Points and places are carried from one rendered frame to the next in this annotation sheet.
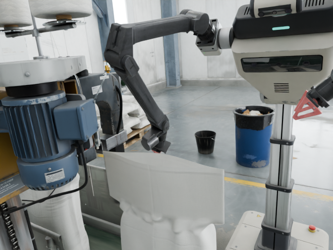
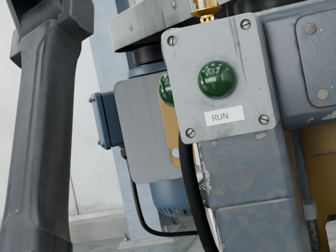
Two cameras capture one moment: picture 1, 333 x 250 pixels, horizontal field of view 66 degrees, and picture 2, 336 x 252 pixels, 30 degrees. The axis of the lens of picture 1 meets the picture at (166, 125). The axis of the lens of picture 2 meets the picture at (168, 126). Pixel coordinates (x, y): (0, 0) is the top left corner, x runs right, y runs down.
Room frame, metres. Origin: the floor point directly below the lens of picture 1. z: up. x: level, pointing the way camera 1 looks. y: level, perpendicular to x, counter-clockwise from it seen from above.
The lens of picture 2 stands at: (1.66, 0.03, 1.28)
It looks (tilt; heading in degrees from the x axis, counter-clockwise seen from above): 3 degrees down; 165
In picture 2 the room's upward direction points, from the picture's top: 11 degrees counter-clockwise
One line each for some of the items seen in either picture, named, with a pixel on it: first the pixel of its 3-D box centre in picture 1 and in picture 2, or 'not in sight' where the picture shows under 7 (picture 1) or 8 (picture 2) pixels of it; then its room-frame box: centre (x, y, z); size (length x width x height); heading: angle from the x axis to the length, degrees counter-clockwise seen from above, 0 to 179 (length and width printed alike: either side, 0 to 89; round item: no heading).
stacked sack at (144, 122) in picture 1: (141, 120); not in sight; (4.43, 0.44, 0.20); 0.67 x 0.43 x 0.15; 150
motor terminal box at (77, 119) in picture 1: (78, 123); (119, 124); (0.66, 0.23, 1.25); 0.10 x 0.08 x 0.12; 175
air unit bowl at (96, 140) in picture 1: (96, 138); (221, 228); (0.94, 0.28, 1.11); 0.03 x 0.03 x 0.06
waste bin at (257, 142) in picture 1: (252, 136); not in sight; (2.90, -1.03, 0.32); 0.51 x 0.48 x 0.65; 150
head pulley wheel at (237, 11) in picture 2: (77, 73); (276, 6); (1.06, 0.34, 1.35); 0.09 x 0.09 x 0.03
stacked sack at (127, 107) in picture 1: (117, 109); not in sight; (3.90, 0.73, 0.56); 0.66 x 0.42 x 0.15; 150
